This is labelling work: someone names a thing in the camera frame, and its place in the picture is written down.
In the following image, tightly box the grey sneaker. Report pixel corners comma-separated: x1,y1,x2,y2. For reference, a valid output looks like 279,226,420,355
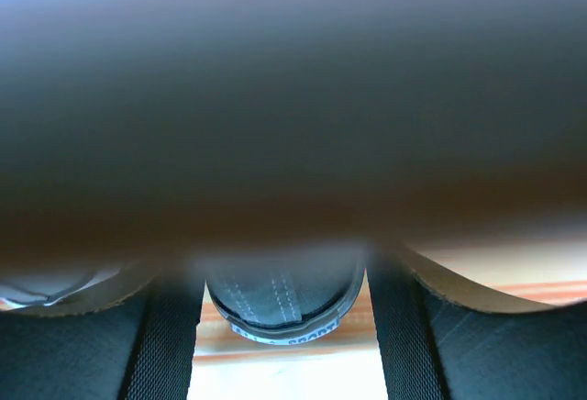
205,254,365,346
0,266,125,307

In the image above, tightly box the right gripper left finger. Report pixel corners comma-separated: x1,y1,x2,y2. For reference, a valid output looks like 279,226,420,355
1,264,205,399

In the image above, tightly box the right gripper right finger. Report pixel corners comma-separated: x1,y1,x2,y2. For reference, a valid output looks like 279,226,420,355
367,243,586,399

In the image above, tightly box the wooden shoe cabinet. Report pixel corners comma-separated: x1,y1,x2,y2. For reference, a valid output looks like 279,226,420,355
0,0,587,400

